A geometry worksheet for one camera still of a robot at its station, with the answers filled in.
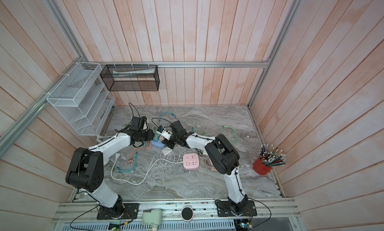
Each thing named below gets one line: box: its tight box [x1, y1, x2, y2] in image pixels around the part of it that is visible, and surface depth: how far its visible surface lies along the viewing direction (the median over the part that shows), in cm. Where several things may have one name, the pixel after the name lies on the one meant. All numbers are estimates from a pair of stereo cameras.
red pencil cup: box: [253, 156, 273, 176], surface depth 87 cm
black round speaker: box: [181, 206, 194, 222], surface depth 70 cm
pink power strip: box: [183, 153, 200, 170], surface depth 90 cm
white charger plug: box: [161, 146, 173, 156], surface depth 94 cm
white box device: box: [142, 209, 162, 231], surface depth 70 cm
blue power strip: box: [151, 139, 166, 149], surface depth 97 cm
